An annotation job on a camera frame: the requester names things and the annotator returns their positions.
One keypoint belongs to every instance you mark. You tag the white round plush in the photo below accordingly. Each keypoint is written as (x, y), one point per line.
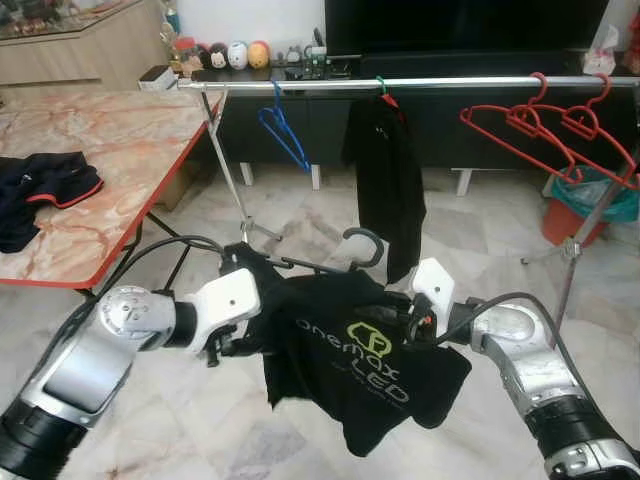
(237, 56)

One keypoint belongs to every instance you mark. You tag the red plastic hanger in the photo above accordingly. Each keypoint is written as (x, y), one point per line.
(583, 122)
(528, 118)

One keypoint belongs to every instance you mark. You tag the blue plastic hanger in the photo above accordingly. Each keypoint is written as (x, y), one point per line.
(295, 154)

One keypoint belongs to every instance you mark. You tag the red hanger with green hook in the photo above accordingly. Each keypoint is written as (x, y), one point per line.
(388, 100)

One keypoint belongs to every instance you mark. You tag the green white gadget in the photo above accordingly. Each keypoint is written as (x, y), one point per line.
(318, 62)

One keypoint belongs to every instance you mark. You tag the black mouse plush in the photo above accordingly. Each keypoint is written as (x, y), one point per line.
(203, 57)

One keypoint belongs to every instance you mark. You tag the grey Totoro figurine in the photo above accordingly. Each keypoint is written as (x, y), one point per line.
(293, 57)

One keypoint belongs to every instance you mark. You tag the dark grey clothes hanger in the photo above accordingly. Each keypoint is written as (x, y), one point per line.
(381, 248)

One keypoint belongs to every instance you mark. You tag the black television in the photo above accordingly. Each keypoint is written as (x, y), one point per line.
(460, 25)

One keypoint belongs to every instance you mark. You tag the black TV cabinet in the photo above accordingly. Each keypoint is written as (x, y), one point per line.
(470, 130)

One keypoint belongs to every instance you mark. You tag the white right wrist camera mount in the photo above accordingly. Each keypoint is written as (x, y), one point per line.
(435, 285)

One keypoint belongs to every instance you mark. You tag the black shirt FSL print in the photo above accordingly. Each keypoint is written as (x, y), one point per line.
(385, 180)

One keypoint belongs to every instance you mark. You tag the white tissue box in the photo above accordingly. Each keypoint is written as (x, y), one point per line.
(600, 60)

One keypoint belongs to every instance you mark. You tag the yellow round plush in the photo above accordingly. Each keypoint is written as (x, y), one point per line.
(258, 56)

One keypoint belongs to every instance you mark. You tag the silver metal clothes rack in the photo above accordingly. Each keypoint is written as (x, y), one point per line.
(440, 82)

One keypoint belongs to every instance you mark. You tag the gold blue trophy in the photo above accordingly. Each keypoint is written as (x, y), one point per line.
(173, 20)

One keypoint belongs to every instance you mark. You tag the black shirt onemax LED print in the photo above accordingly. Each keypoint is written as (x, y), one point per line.
(340, 380)

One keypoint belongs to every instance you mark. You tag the light wood sideboard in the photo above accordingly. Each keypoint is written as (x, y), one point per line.
(90, 55)

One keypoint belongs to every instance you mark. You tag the white faced mouse plush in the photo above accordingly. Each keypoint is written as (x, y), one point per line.
(218, 57)

